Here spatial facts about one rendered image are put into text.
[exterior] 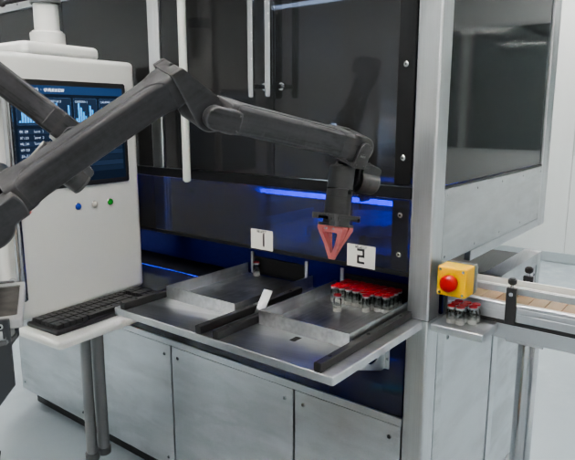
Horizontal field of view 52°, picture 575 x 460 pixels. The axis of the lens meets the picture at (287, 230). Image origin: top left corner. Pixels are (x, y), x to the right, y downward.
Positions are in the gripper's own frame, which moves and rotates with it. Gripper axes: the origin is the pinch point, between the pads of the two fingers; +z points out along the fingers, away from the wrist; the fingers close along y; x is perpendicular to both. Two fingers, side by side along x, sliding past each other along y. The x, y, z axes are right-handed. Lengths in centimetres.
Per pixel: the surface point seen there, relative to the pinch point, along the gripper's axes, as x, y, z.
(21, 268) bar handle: 82, -25, 15
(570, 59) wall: 65, 461, -171
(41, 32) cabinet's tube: 95, -19, -51
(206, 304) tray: 38.6, 2.5, 18.3
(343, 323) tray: 3.9, 15.0, 17.2
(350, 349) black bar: -7.6, -0.6, 18.9
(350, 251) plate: 10.4, 25.3, 0.2
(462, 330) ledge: -20.6, 28.5, 15.0
